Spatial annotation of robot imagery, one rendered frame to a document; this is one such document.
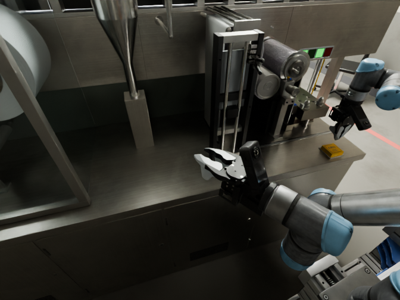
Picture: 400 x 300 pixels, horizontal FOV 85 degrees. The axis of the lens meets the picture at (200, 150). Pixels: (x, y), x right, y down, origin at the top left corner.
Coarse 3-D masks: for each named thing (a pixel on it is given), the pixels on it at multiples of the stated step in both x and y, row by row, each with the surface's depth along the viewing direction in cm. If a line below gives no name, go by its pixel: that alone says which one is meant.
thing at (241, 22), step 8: (208, 8) 99; (216, 8) 99; (224, 8) 99; (216, 16) 93; (224, 16) 85; (232, 16) 86; (240, 16) 86; (232, 24) 81; (240, 24) 77; (248, 24) 77; (256, 24) 78
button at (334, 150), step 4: (328, 144) 108; (332, 144) 108; (324, 148) 107; (328, 148) 106; (332, 148) 106; (336, 148) 106; (328, 152) 105; (332, 152) 104; (336, 152) 104; (340, 152) 104; (332, 156) 104
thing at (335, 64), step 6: (336, 60) 163; (342, 60) 164; (330, 66) 169; (336, 66) 166; (330, 72) 170; (336, 72) 170; (324, 78) 177; (330, 78) 172; (324, 84) 178; (330, 84) 176; (324, 90) 179; (318, 96) 186; (324, 96) 183; (324, 102) 188
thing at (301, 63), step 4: (300, 60) 95; (292, 64) 95; (296, 64) 95; (300, 64) 95; (304, 64) 96; (292, 68) 95; (296, 68) 96; (300, 68) 97; (304, 68) 97; (292, 72) 97; (300, 72) 98; (292, 76) 98; (296, 76) 99
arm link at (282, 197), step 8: (272, 192) 46; (280, 192) 45; (288, 192) 45; (272, 200) 45; (280, 200) 44; (288, 200) 44; (264, 208) 47; (272, 208) 45; (280, 208) 44; (288, 208) 43; (272, 216) 46; (280, 216) 44
